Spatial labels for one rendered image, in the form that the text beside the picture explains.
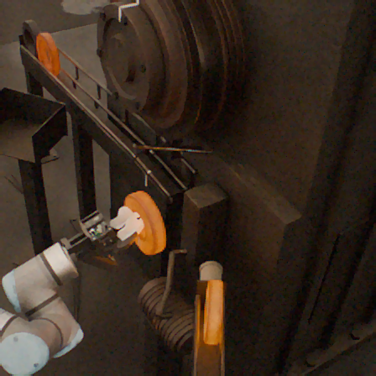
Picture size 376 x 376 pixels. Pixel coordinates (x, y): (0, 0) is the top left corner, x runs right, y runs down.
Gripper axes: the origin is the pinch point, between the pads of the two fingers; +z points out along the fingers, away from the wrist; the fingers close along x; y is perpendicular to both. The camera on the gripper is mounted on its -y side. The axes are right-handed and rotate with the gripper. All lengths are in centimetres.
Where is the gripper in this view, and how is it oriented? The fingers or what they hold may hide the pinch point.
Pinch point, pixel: (143, 217)
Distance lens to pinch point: 141.2
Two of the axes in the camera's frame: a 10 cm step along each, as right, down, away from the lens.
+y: -1.9, -6.2, -7.6
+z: 8.3, -5.2, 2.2
